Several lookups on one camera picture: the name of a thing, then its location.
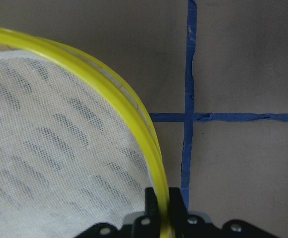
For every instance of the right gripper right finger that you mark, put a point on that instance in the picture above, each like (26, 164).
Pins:
(177, 212)

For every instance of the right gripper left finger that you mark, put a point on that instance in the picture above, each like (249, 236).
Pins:
(151, 207)

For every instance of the yellow steamer layer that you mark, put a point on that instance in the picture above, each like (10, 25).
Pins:
(117, 92)

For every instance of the upper white steamer cloth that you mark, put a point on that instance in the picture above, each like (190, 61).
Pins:
(67, 159)

